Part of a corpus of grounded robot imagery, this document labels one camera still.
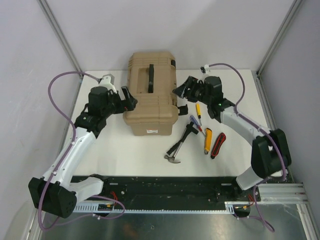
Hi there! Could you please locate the yellow utility knife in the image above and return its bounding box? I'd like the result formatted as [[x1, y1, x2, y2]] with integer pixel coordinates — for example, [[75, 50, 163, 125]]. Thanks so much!
[[204, 127, 213, 155]]

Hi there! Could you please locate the left aluminium frame post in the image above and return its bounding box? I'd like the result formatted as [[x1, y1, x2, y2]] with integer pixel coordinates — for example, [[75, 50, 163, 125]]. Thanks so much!
[[37, 0, 83, 72]]

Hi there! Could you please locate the blue red screwdriver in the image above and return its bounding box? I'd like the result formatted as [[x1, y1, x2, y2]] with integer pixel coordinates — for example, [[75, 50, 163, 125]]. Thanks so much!
[[189, 115, 206, 137]]

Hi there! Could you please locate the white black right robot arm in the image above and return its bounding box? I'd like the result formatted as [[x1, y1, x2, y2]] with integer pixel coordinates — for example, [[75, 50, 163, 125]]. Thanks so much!
[[172, 76, 292, 201]]

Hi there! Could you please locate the grey slotted cable duct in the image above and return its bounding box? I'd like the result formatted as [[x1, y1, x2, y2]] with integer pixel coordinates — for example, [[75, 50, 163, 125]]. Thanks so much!
[[73, 201, 245, 215]]

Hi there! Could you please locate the aluminium frame post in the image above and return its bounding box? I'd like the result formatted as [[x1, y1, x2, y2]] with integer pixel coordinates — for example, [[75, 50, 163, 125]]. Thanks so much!
[[37, 0, 83, 72], [256, 0, 305, 78]]

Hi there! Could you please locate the red black utility knife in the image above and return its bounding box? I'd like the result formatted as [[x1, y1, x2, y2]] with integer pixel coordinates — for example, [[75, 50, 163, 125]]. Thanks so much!
[[210, 132, 226, 159]]

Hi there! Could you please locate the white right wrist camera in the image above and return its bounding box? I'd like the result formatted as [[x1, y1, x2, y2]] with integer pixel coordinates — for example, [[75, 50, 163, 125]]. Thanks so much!
[[200, 64, 210, 74]]

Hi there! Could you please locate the tan plastic toolbox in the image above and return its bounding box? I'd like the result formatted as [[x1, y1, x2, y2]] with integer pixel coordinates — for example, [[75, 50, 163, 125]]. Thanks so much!
[[123, 51, 188, 136]]

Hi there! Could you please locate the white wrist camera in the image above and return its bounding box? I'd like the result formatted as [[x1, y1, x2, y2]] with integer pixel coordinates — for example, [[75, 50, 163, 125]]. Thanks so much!
[[98, 74, 117, 93], [200, 64, 210, 74]]

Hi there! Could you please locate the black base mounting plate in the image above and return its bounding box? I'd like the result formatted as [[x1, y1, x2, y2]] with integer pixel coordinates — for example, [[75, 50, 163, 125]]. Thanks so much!
[[87, 176, 261, 210]]

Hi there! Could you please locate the right aluminium frame post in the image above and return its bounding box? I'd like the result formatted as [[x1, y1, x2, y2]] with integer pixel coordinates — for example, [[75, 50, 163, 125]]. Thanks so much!
[[256, 0, 305, 78]]

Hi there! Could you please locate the yellow handle screwdriver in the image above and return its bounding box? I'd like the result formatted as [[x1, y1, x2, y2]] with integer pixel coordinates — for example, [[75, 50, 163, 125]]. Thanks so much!
[[195, 103, 202, 126]]

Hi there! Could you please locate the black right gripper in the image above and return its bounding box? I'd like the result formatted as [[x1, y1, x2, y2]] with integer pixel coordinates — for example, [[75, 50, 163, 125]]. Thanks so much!
[[172, 76, 211, 106]]

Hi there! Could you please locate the black rubber mallet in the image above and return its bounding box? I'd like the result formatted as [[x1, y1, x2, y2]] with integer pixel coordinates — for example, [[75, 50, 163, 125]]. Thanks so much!
[[166, 121, 199, 158]]

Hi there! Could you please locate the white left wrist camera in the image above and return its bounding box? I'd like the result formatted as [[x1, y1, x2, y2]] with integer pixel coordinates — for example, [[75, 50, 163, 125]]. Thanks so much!
[[98, 74, 117, 93]]

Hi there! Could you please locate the steel claw hammer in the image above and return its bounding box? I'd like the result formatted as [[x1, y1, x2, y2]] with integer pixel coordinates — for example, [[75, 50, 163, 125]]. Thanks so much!
[[164, 137, 185, 164]]

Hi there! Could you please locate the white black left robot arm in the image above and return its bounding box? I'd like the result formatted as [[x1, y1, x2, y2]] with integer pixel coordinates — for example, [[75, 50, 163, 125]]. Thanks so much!
[[28, 86, 138, 219]]

